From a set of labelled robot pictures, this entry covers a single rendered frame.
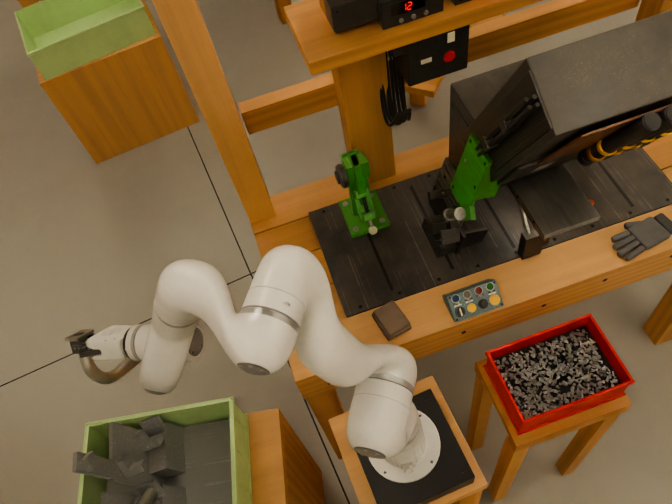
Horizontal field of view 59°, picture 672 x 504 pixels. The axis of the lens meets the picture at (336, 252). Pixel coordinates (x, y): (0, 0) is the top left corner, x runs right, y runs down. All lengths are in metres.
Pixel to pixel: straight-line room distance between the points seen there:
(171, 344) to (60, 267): 2.31
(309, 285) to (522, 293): 0.95
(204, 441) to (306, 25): 1.16
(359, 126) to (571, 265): 0.75
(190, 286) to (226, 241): 2.19
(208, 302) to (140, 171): 2.76
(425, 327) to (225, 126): 0.80
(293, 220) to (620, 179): 1.06
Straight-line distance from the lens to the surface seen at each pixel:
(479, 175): 1.65
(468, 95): 1.82
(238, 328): 0.93
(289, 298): 0.95
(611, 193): 2.07
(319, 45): 1.55
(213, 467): 1.77
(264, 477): 1.79
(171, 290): 1.01
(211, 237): 3.21
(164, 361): 1.25
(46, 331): 3.32
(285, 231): 2.01
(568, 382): 1.75
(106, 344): 1.44
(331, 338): 1.04
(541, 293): 1.83
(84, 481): 1.79
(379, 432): 1.21
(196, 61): 1.59
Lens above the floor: 2.48
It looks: 56 degrees down
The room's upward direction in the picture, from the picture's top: 14 degrees counter-clockwise
